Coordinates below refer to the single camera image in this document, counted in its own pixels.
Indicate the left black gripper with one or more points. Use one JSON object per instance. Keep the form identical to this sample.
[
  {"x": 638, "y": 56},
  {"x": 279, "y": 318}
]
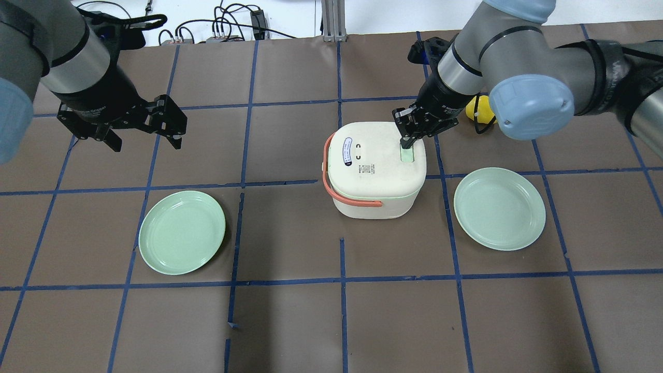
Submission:
[{"x": 99, "y": 105}]

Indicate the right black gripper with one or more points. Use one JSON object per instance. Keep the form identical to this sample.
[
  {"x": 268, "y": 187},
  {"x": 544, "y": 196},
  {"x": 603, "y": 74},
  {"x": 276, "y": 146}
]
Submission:
[{"x": 442, "y": 100}]

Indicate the cream rice cooker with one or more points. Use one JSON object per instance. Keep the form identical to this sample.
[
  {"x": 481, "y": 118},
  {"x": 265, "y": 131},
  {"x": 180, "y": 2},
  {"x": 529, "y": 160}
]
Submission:
[{"x": 368, "y": 174}]

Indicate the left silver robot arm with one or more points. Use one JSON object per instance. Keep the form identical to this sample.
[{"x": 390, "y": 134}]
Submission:
[{"x": 74, "y": 54}]

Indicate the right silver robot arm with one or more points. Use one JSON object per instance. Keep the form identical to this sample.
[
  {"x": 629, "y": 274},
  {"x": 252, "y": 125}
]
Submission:
[{"x": 533, "y": 89}]

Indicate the yellow toy pepper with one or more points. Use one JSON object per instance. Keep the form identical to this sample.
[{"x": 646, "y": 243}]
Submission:
[{"x": 479, "y": 109}]

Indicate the left-side green plate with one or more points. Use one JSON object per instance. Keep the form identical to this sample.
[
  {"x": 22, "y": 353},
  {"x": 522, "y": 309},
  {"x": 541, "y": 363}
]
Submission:
[{"x": 181, "y": 233}]

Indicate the right-side green plate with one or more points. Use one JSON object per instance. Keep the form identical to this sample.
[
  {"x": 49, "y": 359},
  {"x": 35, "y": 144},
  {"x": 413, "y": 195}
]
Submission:
[{"x": 499, "y": 209}]

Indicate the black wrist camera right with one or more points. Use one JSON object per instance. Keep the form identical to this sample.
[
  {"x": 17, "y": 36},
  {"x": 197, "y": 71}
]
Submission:
[{"x": 428, "y": 52}]

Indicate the aluminium frame post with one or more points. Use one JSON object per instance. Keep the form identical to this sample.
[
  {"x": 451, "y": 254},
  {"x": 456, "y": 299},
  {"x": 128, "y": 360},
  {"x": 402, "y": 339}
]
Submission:
[{"x": 333, "y": 21}]

